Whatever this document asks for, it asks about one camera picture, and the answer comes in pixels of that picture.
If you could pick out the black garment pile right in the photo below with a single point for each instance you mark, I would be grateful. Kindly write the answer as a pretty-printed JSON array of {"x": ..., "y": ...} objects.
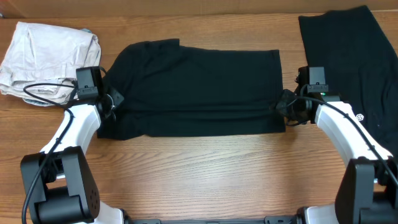
[{"x": 360, "y": 64}]

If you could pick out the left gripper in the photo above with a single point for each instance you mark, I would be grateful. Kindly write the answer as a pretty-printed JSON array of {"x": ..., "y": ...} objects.
[{"x": 115, "y": 97}]

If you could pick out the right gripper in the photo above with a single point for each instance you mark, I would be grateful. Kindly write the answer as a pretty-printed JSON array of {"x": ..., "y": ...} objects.
[{"x": 286, "y": 101}]

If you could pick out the folded beige clothes stack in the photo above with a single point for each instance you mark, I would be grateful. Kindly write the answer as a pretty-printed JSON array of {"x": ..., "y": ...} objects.
[{"x": 48, "y": 56}]

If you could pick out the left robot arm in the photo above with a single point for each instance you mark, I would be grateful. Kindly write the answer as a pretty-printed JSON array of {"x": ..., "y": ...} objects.
[{"x": 59, "y": 186}]

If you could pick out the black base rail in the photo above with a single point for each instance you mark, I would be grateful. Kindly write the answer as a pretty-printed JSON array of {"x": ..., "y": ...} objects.
[{"x": 289, "y": 219}]

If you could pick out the black t-shirt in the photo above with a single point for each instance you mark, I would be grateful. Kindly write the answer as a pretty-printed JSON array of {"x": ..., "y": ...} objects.
[{"x": 171, "y": 90}]

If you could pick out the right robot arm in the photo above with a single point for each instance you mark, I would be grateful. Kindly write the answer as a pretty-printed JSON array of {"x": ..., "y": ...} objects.
[{"x": 368, "y": 190}]

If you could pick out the light blue garment under beige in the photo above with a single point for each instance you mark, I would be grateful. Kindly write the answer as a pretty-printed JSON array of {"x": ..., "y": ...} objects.
[{"x": 37, "y": 102}]

